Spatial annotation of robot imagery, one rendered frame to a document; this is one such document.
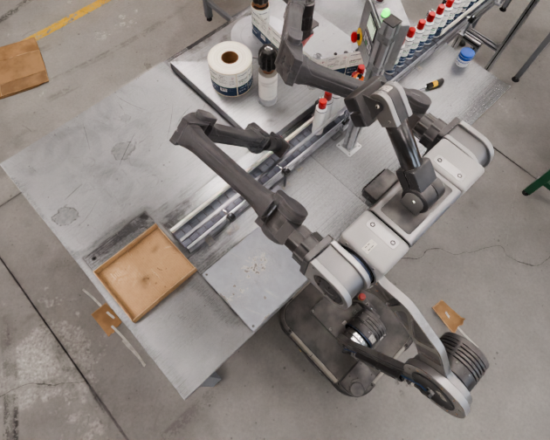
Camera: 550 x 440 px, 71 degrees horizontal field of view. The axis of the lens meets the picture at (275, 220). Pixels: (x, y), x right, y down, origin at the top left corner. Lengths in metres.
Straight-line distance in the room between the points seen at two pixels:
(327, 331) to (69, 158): 1.51
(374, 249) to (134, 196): 1.17
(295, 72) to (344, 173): 0.78
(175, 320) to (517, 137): 2.77
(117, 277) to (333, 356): 1.14
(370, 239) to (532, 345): 2.03
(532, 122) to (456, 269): 1.40
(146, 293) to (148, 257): 0.15
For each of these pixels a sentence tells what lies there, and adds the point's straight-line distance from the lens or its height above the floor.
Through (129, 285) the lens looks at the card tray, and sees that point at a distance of 1.63.
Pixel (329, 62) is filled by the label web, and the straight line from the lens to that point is 1.88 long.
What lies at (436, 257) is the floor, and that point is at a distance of 2.68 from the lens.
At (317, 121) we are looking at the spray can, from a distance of 1.73.
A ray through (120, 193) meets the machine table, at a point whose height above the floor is 0.83.
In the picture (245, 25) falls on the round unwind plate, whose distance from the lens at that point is 2.25.
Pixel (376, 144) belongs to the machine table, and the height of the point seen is 0.83.
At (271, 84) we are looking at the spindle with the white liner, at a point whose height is 1.02.
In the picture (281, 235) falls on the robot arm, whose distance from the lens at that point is 0.93.
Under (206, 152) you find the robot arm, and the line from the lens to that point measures 1.02.
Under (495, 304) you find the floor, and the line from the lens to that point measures 2.76.
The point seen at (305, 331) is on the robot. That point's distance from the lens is 2.12.
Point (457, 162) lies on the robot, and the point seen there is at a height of 1.53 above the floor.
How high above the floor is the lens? 2.33
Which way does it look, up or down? 66 degrees down
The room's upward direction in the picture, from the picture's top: 3 degrees clockwise
